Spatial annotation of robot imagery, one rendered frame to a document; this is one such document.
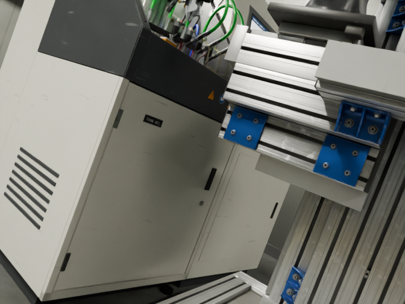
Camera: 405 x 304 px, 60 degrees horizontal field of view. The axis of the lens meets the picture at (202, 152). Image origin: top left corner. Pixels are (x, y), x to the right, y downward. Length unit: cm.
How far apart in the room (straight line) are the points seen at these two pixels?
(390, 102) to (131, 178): 83
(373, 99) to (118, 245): 96
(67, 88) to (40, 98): 17
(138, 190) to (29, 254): 40
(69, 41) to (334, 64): 99
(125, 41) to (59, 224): 59
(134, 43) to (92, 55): 20
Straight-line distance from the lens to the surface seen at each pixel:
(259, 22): 211
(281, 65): 82
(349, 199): 87
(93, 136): 112
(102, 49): 122
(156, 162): 126
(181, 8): 195
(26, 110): 152
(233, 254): 197
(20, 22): 182
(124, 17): 119
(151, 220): 136
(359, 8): 87
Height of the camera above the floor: 71
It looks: 3 degrees down
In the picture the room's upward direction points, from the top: 21 degrees clockwise
